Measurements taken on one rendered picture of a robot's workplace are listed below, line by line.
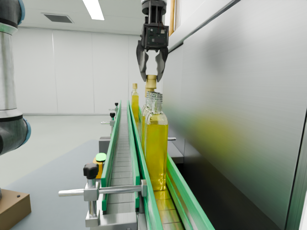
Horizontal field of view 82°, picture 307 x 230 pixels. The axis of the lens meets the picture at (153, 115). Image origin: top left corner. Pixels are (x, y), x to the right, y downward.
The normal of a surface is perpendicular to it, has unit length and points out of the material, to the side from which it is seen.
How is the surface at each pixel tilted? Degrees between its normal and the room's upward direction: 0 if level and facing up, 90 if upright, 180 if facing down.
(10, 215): 90
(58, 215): 0
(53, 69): 90
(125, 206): 0
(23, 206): 90
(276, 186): 90
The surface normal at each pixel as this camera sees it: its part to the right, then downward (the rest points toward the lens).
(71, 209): 0.03, -0.98
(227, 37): -0.99, 0.00
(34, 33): 0.16, 0.18
